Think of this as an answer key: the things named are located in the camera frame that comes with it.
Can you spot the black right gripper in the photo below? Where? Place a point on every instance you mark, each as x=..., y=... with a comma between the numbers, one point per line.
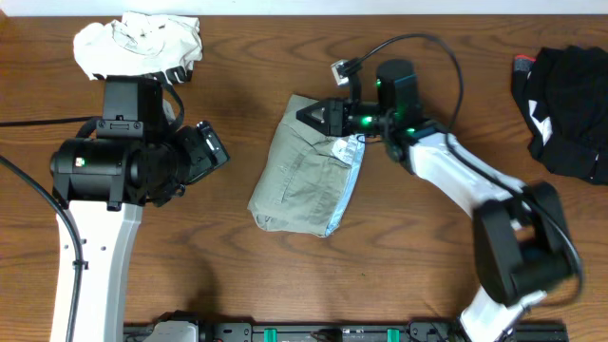
x=335, y=123

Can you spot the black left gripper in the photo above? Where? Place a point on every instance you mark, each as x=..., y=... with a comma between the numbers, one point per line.
x=204, y=155

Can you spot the khaki green shorts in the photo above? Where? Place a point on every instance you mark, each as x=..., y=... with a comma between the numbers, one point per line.
x=308, y=179

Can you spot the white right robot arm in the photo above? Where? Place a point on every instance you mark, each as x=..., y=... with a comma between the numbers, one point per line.
x=522, y=248

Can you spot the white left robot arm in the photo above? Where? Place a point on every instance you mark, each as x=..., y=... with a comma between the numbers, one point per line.
x=96, y=245

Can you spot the white black folded shirt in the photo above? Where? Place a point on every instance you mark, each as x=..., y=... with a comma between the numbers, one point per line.
x=159, y=47

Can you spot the black garment with white marks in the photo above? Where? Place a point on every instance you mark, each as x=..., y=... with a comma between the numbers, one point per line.
x=562, y=95

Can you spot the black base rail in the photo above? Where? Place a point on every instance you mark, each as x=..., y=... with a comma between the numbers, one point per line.
x=181, y=330

